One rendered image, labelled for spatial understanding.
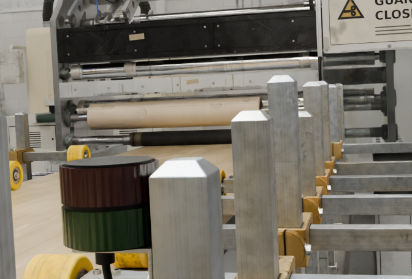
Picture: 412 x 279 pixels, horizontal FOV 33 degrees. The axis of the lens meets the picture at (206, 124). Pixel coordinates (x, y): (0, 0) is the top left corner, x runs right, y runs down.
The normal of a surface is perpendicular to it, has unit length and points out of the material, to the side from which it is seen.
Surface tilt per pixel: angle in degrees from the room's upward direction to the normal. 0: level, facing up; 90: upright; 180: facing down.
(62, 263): 28
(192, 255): 90
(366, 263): 90
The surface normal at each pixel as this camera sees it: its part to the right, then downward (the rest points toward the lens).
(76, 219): -0.55, 0.07
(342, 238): -0.23, 0.06
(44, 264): -0.15, -0.85
